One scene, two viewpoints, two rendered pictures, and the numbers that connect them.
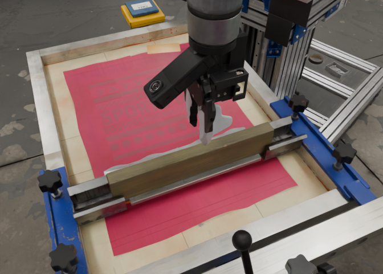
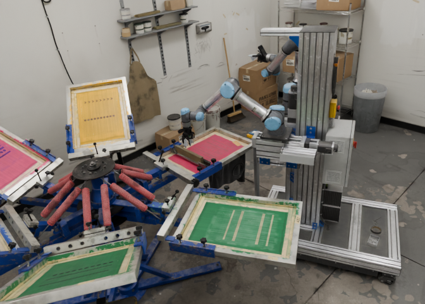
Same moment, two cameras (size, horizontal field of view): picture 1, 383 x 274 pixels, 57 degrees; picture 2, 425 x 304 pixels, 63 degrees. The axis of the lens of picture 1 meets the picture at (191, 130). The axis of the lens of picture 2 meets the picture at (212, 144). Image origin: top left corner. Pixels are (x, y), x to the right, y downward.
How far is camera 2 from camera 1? 2.83 m
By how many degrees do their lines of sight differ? 58
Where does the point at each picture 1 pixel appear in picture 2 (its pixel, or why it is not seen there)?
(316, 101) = (332, 237)
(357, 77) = (377, 253)
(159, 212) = (179, 159)
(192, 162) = (186, 152)
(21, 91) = not seen: hidden behind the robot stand
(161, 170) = (181, 150)
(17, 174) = not seen: hidden behind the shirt
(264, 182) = (194, 169)
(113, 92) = (211, 143)
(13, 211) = not seen: hidden behind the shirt
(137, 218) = (176, 157)
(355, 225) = (180, 172)
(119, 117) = (203, 146)
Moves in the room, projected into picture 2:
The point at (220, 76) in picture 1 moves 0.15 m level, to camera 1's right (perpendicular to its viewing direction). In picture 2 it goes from (185, 133) to (190, 140)
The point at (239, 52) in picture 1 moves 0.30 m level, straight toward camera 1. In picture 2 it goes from (188, 131) to (152, 136)
